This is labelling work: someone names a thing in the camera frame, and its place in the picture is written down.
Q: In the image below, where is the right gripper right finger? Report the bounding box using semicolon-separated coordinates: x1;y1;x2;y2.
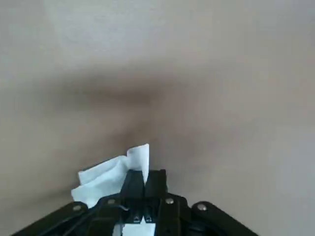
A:
145;169;258;236

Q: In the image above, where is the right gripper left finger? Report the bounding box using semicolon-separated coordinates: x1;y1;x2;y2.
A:
11;169;146;236

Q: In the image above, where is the white tissue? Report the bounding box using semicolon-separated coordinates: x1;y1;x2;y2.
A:
71;143;157;236

